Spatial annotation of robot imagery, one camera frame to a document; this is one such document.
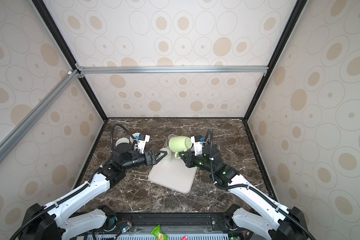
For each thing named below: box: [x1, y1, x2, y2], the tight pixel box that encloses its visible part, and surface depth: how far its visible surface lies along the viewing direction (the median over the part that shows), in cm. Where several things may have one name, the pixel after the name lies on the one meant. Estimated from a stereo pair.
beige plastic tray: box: [148, 157, 198, 194], surface depth 91 cm
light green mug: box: [168, 136, 193, 159], surface depth 74 cm
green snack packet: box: [150, 224, 169, 240], surface depth 70 cm
